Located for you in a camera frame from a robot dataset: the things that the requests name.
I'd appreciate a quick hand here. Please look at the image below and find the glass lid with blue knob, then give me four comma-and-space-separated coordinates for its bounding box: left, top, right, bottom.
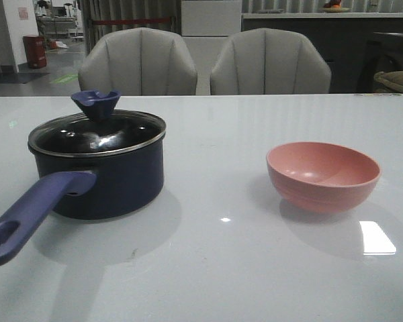
28, 90, 167, 158

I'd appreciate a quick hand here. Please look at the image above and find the pink plastic bowl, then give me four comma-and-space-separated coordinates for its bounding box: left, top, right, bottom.
266, 142, 381, 213

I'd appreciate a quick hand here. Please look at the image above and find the dark blue saucepan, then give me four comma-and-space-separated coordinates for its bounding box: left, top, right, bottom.
0, 139, 164, 266

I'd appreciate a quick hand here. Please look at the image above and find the right grey upholstered chair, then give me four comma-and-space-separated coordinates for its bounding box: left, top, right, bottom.
210, 28, 331, 95

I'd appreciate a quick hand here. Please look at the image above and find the grey upholstered chair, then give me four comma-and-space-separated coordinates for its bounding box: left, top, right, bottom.
78, 28, 197, 96
210, 28, 331, 95

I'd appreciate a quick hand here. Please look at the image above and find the left grey upholstered chair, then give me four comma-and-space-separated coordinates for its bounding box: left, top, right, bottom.
78, 28, 197, 96

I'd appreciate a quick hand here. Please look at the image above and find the white cabinet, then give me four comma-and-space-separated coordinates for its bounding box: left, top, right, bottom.
181, 1, 242, 95

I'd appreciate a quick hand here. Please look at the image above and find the dark grey counter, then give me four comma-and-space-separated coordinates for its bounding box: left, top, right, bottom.
242, 13, 403, 93

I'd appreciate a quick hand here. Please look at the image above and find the red trash bin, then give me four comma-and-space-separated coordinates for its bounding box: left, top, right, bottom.
23, 35, 47, 68

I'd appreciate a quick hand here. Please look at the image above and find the fruit plate on counter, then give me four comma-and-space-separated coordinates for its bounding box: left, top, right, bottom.
321, 0, 350, 13

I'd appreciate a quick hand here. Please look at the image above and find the beige cushion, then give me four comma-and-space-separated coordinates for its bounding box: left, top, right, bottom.
373, 71, 403, 93

